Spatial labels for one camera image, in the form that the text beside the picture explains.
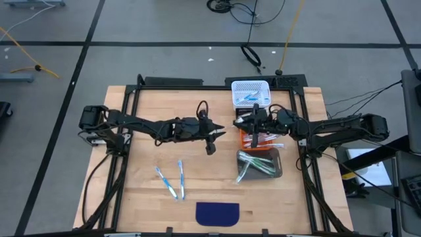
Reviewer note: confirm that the black perforated plastic basket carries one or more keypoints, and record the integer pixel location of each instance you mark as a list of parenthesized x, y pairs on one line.
[(243, 110)]

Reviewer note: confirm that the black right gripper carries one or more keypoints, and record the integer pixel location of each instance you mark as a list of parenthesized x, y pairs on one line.
[(266, 121)]

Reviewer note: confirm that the black perforated box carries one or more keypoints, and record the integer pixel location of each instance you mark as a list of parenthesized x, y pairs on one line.
[(289, 80)]

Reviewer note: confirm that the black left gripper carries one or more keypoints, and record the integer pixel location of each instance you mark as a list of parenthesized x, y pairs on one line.
[(190, 128)]

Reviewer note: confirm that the black aluminium table frame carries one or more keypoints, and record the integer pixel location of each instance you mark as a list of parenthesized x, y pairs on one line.
[(213, 88)]

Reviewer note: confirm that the black flat box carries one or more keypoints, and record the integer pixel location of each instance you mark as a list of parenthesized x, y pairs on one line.
[(172, 81)]

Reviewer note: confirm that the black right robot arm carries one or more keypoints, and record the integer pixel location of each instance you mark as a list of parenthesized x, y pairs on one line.
[(335, 126)]

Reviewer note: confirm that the grey desk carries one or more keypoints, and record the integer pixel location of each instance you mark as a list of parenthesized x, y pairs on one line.
[(412, 108)]

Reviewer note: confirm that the black frame clip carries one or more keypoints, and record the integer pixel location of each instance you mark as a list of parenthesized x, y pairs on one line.
[(264, 232), (169, 231)]

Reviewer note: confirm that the black caster base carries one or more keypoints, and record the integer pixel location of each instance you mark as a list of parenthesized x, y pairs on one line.
[(5, 109)]

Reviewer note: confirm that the black toothbrush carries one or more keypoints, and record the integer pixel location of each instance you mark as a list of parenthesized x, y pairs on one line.
[(242, 116)]

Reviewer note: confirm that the grey desk panel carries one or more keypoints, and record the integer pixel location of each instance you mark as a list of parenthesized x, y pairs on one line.
[(408, 227)]

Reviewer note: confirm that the orange plastic bin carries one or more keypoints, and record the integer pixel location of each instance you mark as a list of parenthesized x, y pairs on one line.
[(242, 140)]

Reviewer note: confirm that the green toothbrush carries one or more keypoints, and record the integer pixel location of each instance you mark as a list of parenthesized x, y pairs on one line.
[(264, 169), (260, 163), (251, 157), (242, 174)]

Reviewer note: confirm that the white perforated plastic basket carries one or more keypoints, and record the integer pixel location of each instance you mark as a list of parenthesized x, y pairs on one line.
[(250, 86)]

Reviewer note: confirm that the grey translucent plastic bin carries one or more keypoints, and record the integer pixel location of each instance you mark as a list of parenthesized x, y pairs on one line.
[(263, 176)]

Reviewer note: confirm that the purple cloth mat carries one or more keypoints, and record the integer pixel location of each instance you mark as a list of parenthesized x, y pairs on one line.
[(217, 214)]

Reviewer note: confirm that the grey table foot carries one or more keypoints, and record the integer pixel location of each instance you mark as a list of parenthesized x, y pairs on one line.
[(14, 77), (33, 3)]

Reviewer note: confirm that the black keyboard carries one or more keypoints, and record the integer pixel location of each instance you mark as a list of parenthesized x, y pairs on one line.
[(414, 194)]

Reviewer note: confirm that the black stand beam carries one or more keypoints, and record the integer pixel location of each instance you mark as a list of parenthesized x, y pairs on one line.
[(378, 152)]

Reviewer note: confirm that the white box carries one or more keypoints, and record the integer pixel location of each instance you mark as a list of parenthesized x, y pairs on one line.
[(371, 171)]

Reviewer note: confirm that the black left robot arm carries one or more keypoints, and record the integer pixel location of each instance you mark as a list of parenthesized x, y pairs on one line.
[(131, 121)]

